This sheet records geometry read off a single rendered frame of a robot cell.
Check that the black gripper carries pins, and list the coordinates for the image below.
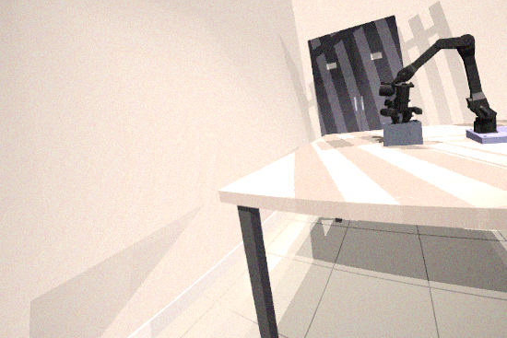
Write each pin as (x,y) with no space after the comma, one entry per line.
(401,106)

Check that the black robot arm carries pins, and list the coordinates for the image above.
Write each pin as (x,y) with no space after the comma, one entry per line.
(485,122)

